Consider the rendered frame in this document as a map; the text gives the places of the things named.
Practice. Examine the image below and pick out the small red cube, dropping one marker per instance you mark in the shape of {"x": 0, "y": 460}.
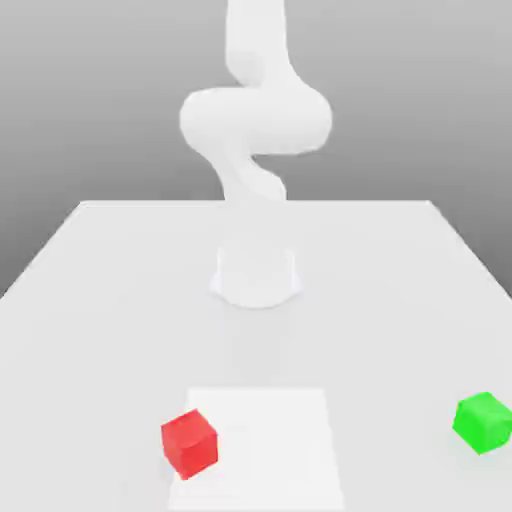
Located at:
{"x": 189, "y": 444}

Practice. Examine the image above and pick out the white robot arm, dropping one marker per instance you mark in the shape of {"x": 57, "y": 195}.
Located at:
{"x": 256, "y": 120}

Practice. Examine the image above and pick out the small green cube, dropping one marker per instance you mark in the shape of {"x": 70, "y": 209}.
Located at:
{"x": 482, "y": 423}

